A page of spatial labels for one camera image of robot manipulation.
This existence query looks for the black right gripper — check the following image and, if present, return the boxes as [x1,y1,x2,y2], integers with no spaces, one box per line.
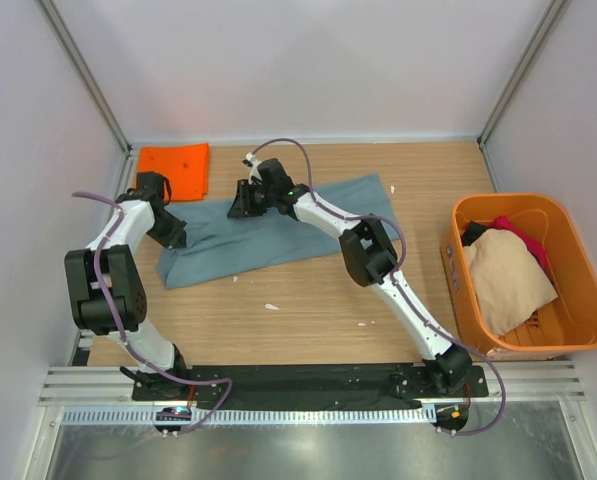
[226,181,275,220]

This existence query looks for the blue grey t shirt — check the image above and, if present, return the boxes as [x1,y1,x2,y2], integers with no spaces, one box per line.
[156,173,399,291]

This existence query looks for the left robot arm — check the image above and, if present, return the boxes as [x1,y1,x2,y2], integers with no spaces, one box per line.
[64,171,191,400]

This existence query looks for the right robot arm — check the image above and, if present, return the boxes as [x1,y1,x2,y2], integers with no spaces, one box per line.
[228,153,472,396]

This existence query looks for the folded orange t shirt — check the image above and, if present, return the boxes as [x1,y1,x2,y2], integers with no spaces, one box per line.
[137,143,210,202]

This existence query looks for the black garment in basket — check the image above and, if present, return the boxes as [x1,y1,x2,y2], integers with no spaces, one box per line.
[460,221,489,247]

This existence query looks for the beige t shirt in basket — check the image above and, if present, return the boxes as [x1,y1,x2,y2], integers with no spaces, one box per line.
[463,229,558,337]

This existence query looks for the red t shirt in basket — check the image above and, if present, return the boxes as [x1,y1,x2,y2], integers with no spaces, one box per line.
[489,216,549,272]

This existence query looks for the orange plastic basket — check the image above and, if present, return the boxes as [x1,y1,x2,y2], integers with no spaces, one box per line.
[440,193,597,360]

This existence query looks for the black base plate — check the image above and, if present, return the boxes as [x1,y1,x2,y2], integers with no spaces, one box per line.
[120,363,489,412]

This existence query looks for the aluminium frame rail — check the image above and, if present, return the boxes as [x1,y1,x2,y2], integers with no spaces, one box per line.
[38,366,134,407]

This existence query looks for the white slotted cable duct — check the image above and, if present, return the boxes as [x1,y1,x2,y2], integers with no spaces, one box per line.
[61,405,436,427]

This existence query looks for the left aluminium corner post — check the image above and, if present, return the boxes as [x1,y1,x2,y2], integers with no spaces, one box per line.
[35,0,132,156]

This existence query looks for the aluminium corner post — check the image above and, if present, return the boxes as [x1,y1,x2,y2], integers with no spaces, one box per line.
[477,0,572,151]
[35,0,132,156]

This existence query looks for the right aluminium corner post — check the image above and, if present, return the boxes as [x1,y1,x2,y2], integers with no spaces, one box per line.
[477,0,572,151]

